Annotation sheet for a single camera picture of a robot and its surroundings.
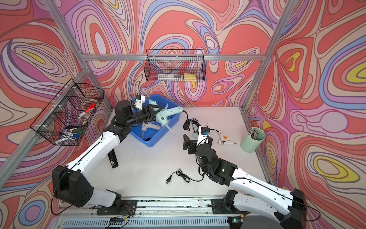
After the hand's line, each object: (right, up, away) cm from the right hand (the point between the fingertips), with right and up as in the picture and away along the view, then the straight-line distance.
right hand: (193, 138), depth 71 cm
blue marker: (-59, +2, -3) cm, 59 cm away
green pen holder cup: (+36, -2, +12) cm, 38 cm away
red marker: (-56, +16, +6) cm, 58 cm away
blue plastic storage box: (-30, +1, +33) cm, 45 cm away
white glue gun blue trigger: (-30, +6, +33) cm, 45 cm away
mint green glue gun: (-15, +11, -1) cm, 19 cm away
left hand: (-16, +15, +1) cm, 22 cm away
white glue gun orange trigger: (+23, -5, +27) cm, 36 cm away
